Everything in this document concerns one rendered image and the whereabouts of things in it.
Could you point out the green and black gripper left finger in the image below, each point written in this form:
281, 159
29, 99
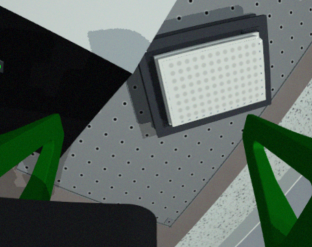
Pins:
18, 144

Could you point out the white well pcr plate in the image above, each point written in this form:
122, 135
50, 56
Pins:
211, 78

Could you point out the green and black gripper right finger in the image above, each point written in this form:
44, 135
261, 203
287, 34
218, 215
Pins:
280, 226

